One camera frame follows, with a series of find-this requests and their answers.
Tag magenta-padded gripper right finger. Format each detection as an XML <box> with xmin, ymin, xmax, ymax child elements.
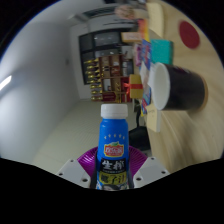
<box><xmin>128</xmin><ymin>145</ymin><xmax>170</xmax><ymax>189</ymax></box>

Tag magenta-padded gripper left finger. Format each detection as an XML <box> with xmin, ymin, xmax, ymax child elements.
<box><xmin>55</xmin><ymin>146</ymin><xmax>101</xmax><ymax>189</ymax></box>

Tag blue drink bottle white cap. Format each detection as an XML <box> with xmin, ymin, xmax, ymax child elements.
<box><xmin>95</xmin><ymin>103</ymin><xmax>130</xmax><ymax>191</ymax></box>

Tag small cream notebook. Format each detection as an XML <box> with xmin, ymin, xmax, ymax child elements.
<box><xmin>146</xmin><ymin>104</ymin><xmax>162</xmax><ymax>133</ymax></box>

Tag yellow gift box red ribbon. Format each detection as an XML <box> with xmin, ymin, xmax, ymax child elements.
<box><xmin>123</xmin><ymin>73</ymin><xmax>144</xmax><ymax>100</ymax></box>

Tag black cup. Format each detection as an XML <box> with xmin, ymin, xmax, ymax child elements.
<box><xmin>147</xmin><ymin>62</ymin><xmax>209</xmax><ymax>112</ymax></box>

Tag white printed papers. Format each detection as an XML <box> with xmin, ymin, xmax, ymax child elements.
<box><xmin>139</xmin><ymin>59</ymin><xmax>153</xmax><ymax>84</ymax></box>

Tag wooden shelf unit with trophies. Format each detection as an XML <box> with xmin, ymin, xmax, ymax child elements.
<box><xmin>83</xmin><ymin>54</ymin><xmax>134</xmax><ymax>103</ymax></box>

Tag ceiling tube light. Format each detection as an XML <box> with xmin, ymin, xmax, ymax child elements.
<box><xmin>0</xmin><ymin>75</ymin><xmax>13</xmax><ymax>91</ymax></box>

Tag pink flat box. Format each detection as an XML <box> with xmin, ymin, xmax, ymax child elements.
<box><xmin>134</xmin><ymin>44</ymin><xmax>143</xmax><ymax>66</ymax></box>

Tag teal notebook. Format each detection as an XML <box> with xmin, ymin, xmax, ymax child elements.
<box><xmin>149</xmin><ymin>39</ymin><xmax>174</xmax><ymax>66</ymax></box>

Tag black framed glass door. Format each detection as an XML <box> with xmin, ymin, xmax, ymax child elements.
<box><xmin>78</xmin><ymin>29</ymin><xmax>134</xmax><ymax>66</ymax></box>

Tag small standing wooden card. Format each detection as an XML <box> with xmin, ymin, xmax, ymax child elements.
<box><xmin>121</xmin><ymin>31</ymin><xmax>144</xmax><ymax>44</ymax></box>

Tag orange book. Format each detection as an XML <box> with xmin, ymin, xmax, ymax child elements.
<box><xmin>137</xmin><ymin>18</ymin><xmax>150</xmax><ymax>43</ymax></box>

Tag flat round red coaster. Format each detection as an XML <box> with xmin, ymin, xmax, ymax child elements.
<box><xmin>178</xmin><ymin>19</ymin><xmax>201</xmax><ymax>50</ymax></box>

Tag large pale yellow notebook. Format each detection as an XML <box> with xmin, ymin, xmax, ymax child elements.
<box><xmin>145</xmin><ymin>2</ymin><xmax>165</xmax><ymax>39</ymax></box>

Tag pink flowers in white pot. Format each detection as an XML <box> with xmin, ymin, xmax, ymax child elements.
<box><xmin>114</xmin><ymin>4</ymin><xmax>148</xmax><ymax>20</ymax></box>

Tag white wall air conditioner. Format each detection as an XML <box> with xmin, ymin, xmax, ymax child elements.
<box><xmin>81</xmin><ymin>7</ymin><xmax>116</xmax><ymax>21</ymax></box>

